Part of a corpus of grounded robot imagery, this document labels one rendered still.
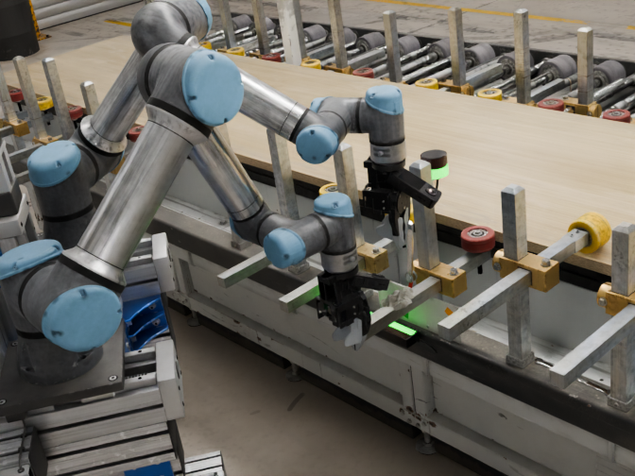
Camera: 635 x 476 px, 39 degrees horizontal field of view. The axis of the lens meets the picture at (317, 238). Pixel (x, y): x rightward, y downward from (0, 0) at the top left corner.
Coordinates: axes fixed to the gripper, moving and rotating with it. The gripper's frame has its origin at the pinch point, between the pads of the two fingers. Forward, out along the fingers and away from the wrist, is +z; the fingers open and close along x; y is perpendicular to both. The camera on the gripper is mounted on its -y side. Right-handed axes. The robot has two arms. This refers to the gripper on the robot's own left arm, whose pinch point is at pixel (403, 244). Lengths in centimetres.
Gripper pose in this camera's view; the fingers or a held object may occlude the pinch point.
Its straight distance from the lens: 198.7
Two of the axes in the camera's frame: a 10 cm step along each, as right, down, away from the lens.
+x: -4.5, 4.5, -7.7
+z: 1.0, 8.8, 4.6
